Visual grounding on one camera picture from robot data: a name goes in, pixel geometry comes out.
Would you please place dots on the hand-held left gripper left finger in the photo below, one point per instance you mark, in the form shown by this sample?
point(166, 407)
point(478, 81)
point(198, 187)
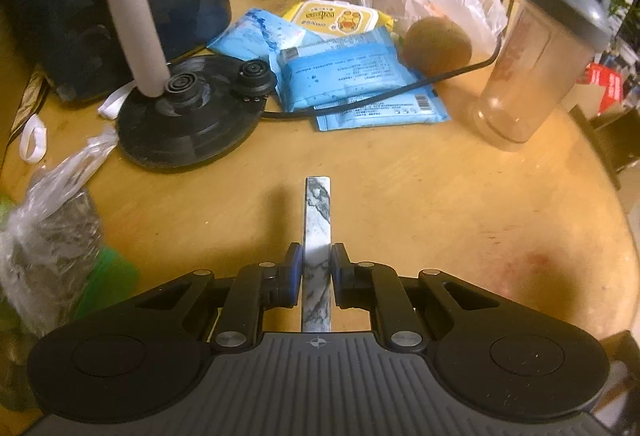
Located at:
point(295, 276)

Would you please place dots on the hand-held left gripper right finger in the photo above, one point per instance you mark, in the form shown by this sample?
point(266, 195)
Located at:
point(339, 276)

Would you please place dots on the marble patterned sachet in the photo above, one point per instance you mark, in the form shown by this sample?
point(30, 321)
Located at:
point(317, 216)

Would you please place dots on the wooden desktop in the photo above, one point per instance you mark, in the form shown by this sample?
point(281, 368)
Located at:
point(425, 216)

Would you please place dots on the blue wet wipes packet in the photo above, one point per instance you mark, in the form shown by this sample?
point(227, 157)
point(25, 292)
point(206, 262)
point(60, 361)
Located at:
point(340, 71)
point(400, 111)

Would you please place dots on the black kettle base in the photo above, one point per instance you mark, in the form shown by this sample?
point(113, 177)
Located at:
point(190, 126)

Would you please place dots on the green plastic strip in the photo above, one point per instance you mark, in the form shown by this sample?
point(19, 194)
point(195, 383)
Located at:
point(110, 281)

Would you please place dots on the blue wet wipe packets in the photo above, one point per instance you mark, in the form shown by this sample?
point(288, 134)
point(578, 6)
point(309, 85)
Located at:
point(450, 76)

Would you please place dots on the clear plastic bag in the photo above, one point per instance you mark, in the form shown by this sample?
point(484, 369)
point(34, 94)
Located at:
point(50, 241)

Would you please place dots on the blue packet with mountain print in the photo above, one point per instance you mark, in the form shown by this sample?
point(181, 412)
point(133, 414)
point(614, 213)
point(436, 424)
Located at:
point(245, 33)

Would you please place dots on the brown kiwi fruit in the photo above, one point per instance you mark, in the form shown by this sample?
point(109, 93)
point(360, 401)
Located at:
point(437, 46)

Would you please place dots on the white ribbon strip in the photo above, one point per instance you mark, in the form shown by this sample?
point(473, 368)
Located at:
point(115, 101)

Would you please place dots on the yellow wet wipes packet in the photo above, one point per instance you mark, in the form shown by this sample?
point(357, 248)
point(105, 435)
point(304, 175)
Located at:
point(335, 18)

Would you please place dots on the clear shaker bottle grey lid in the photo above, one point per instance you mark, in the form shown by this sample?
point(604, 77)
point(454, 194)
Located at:
point(540, 66)

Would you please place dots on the white ribbon loop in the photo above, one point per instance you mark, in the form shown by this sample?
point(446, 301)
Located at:
point(32, 136)

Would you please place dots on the gold striped packet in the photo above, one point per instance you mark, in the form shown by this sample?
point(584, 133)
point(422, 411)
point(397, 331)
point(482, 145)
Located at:
point(30, 101)

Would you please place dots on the red printed box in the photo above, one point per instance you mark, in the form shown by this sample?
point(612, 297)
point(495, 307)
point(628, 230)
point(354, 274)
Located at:
point(605, 86)

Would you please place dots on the dark air fryer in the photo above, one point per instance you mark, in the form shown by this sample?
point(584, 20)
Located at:
point(60, 16)

